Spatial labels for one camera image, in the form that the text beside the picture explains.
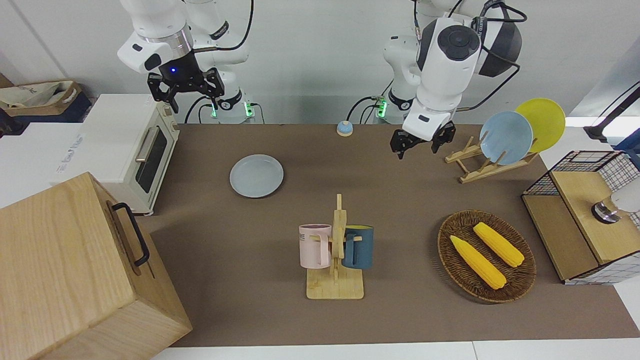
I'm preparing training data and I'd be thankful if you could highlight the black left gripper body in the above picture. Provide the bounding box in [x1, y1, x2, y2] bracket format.
[390, 122, 457, 151]

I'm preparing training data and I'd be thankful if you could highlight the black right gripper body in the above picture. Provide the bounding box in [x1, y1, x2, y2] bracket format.
[147, 69, 224, 101]

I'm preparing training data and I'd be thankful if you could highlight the gray plate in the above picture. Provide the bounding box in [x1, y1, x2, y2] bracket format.
[229, 154, 284, 199]

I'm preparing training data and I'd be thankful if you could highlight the wooden plate rack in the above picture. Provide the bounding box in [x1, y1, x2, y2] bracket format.
[445, 131, 540, 184]

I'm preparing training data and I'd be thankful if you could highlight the light blue plate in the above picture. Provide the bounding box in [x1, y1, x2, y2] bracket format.
[479, 111, 534, 166]

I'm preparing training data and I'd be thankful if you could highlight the yellow plate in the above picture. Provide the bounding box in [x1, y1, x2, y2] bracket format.
[515, 98, 567, 154]

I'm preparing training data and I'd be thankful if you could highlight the white toaster oven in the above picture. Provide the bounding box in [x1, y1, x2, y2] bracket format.
[50, 94, 181, 217]

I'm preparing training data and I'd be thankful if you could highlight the brown cardboard box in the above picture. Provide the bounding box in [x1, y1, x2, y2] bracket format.
[0, 80, 83, 120]

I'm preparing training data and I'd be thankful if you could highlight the dark blue crate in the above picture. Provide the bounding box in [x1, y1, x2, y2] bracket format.
[0, 94, 93, 138]

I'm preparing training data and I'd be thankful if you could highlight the dark blue mug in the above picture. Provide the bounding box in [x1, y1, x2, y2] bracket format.
[342, 225, 375, 271]

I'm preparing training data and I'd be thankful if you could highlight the yellow corn cob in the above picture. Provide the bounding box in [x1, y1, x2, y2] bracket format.
[473, 222, 525, 268]
[450, 235, 507, 290]

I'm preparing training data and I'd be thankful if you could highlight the round wicker basket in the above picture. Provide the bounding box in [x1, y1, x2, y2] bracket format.
[437, 209, 537, 304]

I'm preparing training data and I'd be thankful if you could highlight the white cloth bag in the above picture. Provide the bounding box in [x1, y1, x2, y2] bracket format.
[0, 81, 66, 109]

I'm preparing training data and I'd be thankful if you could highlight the pink mug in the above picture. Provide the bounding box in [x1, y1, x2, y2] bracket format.
[298, 223, 333, 268]

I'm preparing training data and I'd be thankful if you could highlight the wooden mug rack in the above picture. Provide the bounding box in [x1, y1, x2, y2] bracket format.
[306, 194, 365, 300]

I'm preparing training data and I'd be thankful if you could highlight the brown table mat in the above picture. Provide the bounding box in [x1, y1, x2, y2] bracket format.
[137, 123, 640, 348]

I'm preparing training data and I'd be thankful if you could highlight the white silver cylinder fixture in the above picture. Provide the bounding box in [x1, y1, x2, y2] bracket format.
[591, 177, 640, 225]

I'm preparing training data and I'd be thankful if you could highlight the wooden drawer cabinet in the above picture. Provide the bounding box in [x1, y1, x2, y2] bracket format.
[0, 172, 193, 360]

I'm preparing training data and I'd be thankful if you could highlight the white oven door handle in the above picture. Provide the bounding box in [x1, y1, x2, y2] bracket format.
[135, 126, 160, 163]

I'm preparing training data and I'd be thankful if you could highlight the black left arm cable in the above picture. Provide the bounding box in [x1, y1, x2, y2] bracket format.
[452, 0, 528, 112]

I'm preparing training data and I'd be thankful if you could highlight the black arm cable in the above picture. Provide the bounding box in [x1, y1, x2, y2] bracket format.
[192, 0, 255, 53]
[452, 0, 528, 112]

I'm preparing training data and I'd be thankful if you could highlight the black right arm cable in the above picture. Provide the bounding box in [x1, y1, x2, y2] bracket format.
[192, 0, 255, 53]

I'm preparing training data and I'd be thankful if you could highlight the black cabinet handle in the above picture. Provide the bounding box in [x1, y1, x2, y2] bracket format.
[111, 202, 151, 267]

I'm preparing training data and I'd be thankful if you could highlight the wire and wood shelf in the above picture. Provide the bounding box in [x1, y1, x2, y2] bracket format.
[521, 150, 640, 286]

